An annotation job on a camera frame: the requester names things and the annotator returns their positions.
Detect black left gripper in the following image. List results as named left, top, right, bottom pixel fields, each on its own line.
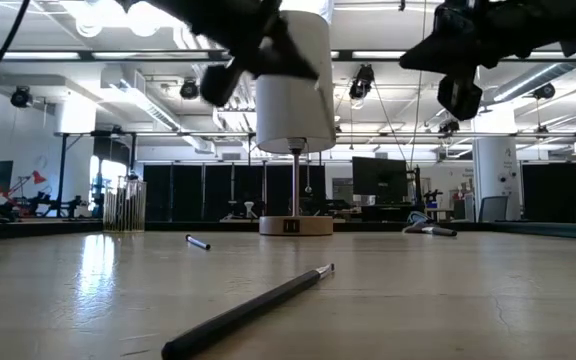
left=200, top=9, right=319, bottom=107

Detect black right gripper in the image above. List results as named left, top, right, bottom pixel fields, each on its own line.
left=400, top=28, right=500, bottom=121

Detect long black pen foreground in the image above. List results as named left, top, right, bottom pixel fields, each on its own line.
left=160, top=263, right=337, bottom=360

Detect white shade wooden table lamp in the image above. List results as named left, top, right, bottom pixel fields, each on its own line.
left=255, top=9, right=337, bottom=237

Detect black ceiling spotlight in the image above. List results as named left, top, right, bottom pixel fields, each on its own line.
left=437, top=118, right=462, bottom=135
left=532, top=82, right=557, bottom=101
left=178, top=77, right=201, bottom=101
left=9, top=85, right=33, bottom=109
left=348, top=63, right=376, bottom=100

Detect white round column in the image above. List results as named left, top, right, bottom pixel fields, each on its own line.
left=471, top=102, right=523, bottom=222

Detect black computer monitor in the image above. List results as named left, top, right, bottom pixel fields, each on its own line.
left=351, top=156, right=409, bottom=205

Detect grey office chair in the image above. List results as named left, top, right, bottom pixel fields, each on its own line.
left=477, top=195, right=510, bottom=223

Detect wide black partition panels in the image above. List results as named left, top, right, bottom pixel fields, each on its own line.
left=142, top=163, right=327, bottom=223

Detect narrow black partition panels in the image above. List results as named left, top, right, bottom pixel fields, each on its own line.
left=521, top=162, right=576, bottom=224

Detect black metal stand pole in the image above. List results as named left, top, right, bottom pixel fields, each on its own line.
left=53, top=130, right=72, bottom=219

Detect red desk lamp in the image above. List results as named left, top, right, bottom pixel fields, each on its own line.
left=15, top=169, right=48, bottom=201

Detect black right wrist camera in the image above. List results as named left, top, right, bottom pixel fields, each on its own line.
left=432, top=2, right=469, bottom=39

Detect black ceiling light rail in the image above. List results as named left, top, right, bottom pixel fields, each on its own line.
left=0, top=48, right=576, bottom=63

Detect hanging grey cable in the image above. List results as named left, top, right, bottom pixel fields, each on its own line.
left=409, top=69, right=422, bottom=169

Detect silver ventilation duct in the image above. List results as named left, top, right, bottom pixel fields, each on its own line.
left=490, top=34, right=576, bottom=104

